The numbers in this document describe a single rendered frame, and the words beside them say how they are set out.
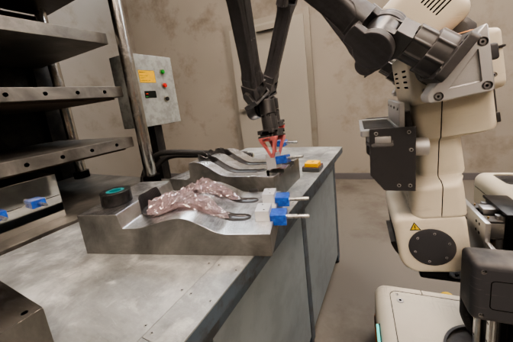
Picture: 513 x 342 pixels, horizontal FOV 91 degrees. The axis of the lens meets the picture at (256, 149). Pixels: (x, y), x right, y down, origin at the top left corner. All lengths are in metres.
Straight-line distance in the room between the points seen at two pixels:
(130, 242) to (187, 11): 3.75
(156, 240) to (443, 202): 0.71
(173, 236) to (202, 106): 3.41
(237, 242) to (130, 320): 0.24
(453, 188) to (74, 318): 0.84
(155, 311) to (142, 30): 4.39
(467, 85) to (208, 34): 3.61
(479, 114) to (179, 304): 0.76
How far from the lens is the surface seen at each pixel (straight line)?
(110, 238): 0.78
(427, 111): 0.74
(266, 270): 0.83
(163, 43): 4.40
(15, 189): 1.22
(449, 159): 0.79
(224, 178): 0.95
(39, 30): 1.36
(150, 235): 0.70
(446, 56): 0.57
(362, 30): 0.56
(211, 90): 3.88
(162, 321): 0.54
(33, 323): 0.58
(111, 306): 0.62
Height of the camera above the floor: 1.15
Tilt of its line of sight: 11 degrees down
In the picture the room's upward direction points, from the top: 7 degrees counter-clockwise
